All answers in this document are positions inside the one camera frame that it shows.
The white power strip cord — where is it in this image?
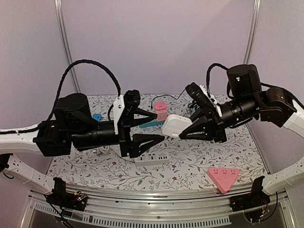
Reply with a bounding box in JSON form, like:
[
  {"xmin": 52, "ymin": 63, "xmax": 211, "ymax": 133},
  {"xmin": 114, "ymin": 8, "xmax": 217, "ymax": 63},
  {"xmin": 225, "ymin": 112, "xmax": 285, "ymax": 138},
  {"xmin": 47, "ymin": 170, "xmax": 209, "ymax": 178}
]
[{"xmin": 92, "ymin": 145, "xmax": 110, "ymax": 155}]

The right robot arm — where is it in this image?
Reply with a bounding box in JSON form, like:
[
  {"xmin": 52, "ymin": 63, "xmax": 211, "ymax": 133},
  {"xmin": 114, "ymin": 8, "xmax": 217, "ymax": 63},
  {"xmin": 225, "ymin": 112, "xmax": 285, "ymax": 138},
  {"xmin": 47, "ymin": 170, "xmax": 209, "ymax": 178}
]
[{"xmin": 179, "ymin": 63, "xmax": 304, "ymax": 143}]

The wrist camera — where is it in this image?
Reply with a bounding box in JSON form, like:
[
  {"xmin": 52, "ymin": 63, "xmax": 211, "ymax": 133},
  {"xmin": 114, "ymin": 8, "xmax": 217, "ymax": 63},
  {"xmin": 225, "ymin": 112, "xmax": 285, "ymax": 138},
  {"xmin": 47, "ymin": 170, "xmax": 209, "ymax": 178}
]
[
  {"xmin": 113, "ymin": 90, "xmax": 141, "ymax": 135},
  {"xmin": 186, "ymin": 82, "xmax": 216, "ymax": 112}
]

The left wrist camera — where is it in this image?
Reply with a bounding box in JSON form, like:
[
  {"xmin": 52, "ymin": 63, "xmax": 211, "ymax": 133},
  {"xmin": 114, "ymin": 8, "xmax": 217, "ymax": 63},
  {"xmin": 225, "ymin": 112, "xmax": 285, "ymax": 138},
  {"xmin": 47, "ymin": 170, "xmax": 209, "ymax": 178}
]
[{"xmin": 113, "ymin": 90, "xmax": 141, "ymax": 135}]

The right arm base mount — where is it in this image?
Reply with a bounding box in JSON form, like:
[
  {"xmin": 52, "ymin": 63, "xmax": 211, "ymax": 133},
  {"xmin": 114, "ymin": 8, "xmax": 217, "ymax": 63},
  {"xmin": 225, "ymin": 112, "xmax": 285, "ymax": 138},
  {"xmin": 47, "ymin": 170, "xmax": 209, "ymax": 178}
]
[{"xmin": 229, "ymin": 176, "xmax": 270, "ymax": 212}]

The blue plug adapter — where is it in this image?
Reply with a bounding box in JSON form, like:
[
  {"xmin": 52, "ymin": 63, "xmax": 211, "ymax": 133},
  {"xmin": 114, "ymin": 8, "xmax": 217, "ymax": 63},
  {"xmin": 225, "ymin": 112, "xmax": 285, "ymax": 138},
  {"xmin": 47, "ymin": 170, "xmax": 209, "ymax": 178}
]
[{"xmin": 92, "ymin": 114, "xmax": 102, "ymax": 122}]

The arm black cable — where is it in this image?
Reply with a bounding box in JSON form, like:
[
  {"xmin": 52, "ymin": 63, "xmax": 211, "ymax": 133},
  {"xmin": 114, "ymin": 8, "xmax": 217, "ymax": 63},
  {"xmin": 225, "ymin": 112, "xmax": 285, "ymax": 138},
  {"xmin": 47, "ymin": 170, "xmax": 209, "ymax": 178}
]
[
  {"xmin": 46, "ymin": 59, "xmax": 122, "ymax": 122},
  {"xmin": 205, "ymin": 63, "xmax": 228, "ymax": 95}
]

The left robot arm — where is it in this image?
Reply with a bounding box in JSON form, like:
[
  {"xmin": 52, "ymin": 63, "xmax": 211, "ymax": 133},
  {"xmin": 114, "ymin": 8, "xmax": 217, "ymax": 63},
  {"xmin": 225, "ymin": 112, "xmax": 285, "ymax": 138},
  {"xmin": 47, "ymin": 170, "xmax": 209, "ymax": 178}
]
[{"xmin": 0, "ymin": 90, "xmax": 164, "ymax": 206}]

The teal power strip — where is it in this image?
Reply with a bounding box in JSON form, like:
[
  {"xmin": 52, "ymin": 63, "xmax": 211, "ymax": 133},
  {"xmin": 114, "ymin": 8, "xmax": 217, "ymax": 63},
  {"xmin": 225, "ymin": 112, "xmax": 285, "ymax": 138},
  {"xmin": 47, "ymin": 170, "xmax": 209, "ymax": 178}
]
[{"xmin": 139, "ymin": 121, "xmax": 164, "ymax": 128}]

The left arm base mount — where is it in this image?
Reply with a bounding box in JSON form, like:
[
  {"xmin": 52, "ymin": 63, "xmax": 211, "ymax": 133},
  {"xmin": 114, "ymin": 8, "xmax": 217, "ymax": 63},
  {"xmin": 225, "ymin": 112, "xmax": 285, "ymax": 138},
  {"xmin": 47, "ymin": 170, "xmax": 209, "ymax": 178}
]
[{"xmin": 46, "ymin": 177, "xmax": 88, "ymax": 211}]

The pink cube socket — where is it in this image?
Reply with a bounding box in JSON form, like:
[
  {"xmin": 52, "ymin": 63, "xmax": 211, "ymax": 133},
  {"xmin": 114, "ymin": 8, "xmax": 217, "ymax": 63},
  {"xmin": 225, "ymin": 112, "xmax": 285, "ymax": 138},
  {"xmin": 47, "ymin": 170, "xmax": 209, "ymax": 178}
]
[{"xmin": 155, "ymin": 109, "xmax": 168, "ymax": 122}]

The white charger adapter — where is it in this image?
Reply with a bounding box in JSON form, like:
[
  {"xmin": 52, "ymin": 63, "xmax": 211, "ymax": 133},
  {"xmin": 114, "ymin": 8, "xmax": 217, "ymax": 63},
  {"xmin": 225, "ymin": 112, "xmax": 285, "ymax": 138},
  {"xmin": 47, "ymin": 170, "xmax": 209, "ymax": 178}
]
[{"xmin": 162, "ymin": 114, "xmax": 192, "ymax": 138}]

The left aluminium frame post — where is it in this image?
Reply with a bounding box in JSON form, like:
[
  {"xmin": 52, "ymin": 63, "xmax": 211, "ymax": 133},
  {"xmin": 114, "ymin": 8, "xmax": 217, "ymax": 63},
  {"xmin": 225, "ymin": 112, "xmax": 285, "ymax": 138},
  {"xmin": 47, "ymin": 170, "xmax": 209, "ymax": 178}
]
[{"xmin": 54, "ymin": 0, "xmax": 81, "ymax": 93}]

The white power strip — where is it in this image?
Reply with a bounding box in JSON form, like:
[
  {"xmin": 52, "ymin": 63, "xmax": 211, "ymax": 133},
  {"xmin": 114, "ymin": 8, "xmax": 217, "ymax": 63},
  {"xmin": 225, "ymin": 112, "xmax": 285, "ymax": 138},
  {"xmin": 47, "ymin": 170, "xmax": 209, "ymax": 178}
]
[{"xmin": 134, "ymin": 152, "xmax": 170, "ymax": 166}]

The aluminium front rail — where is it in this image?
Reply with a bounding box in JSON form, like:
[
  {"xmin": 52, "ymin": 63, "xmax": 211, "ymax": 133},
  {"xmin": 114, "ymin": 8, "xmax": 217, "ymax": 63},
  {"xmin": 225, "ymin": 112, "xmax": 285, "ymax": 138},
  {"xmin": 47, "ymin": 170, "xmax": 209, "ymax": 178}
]
[{"xmin": 19, "ymin": 182, "xmax": 297, "ymax": 228}]

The right aluminium frame post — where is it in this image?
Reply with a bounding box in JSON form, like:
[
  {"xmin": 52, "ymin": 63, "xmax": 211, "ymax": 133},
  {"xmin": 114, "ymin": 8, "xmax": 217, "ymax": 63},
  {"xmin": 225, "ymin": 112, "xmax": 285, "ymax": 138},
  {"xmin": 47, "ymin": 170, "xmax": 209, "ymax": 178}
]
[{"xmin": 243, "ymin": 0, "xmax": 261, "ymax": 64}]

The aluminium frame post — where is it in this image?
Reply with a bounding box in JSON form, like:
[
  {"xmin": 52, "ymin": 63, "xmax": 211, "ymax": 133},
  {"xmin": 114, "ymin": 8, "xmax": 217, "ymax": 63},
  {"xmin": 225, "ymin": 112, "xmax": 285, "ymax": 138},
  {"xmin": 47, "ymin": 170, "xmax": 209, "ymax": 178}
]
[
  {"xmin": 54, "ymin": 0, "xmax": 81, "ymax": 93},
  {"xmin": 243, "ymin": 0, "xmax": 261, "ymax": 64}
]

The small pink square adapter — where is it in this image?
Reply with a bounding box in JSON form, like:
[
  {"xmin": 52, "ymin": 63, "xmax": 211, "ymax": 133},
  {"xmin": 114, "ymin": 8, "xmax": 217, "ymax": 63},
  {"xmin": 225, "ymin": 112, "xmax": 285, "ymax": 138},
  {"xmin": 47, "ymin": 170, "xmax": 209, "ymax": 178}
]
[{"xmin": 153, "ymin": 101, "xmax": 167, "ymax": 111}]

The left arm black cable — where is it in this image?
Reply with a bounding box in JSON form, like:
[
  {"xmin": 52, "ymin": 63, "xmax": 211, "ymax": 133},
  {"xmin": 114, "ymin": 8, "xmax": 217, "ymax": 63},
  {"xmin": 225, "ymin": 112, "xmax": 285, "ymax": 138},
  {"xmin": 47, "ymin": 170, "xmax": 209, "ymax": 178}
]
[{"xmin": 46, "ymin": 59, "xmax": 122, "ymax": 122}]

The black usb cable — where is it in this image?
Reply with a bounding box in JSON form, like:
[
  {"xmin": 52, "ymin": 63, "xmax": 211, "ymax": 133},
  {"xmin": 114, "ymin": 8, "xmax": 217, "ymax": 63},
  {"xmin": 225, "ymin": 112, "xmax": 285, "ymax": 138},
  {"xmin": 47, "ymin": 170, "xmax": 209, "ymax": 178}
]
[{"xmin": 150, "ymin": 87, "xmax": 190, "ymax": 110}]

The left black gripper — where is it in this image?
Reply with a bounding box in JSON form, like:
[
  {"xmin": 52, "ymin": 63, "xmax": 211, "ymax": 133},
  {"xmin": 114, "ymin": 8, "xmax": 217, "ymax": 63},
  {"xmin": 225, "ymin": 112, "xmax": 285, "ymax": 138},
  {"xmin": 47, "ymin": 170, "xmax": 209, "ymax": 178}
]
[{"xmin": 70, "ymin": 108, "xmax": 165, "ymax": 158}]

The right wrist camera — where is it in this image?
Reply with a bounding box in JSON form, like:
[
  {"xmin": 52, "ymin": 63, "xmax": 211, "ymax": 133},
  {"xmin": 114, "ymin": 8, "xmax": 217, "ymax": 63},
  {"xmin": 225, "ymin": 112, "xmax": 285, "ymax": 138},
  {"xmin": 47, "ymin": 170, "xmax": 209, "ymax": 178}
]
[{"xmin": 186, "ymin": 82, "xmax": 216, "ymax": 112}]

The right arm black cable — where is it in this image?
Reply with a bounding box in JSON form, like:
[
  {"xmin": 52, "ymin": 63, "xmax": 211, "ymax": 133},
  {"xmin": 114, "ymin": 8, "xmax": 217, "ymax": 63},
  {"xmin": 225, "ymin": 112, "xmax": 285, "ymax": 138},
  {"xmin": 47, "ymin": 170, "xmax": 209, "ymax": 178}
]
[{"xmin": 205, "ymin": 63, "xmax": 228, "ymax": 95}]

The pink triangular power strip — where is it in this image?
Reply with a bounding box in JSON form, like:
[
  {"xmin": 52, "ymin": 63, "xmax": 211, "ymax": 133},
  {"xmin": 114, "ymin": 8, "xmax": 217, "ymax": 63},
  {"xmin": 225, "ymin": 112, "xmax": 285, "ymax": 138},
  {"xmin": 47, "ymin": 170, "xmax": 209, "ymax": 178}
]
[{"xmin": 207, "ymin": 168, "xmax": 239, "ymax": 194}]

